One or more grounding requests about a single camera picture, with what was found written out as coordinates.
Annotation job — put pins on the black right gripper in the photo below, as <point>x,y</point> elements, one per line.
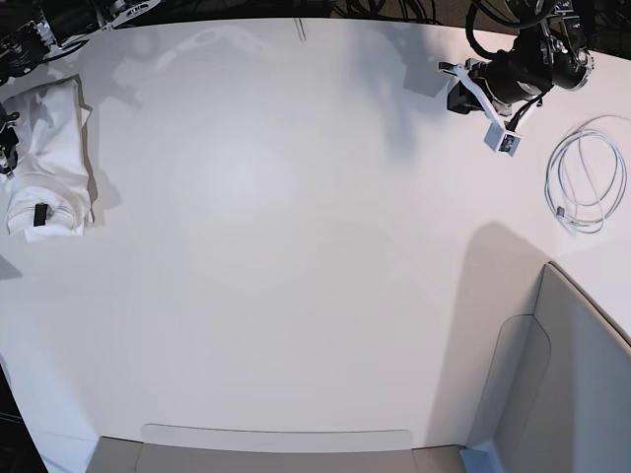
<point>9,159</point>

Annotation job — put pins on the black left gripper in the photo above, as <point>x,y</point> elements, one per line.
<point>461,100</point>

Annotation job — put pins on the white printed t-shirt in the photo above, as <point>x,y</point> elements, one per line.
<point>51,165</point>

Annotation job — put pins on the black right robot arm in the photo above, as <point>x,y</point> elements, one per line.
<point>36,33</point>

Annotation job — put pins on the grey partition panel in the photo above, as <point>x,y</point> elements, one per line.
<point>557,394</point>

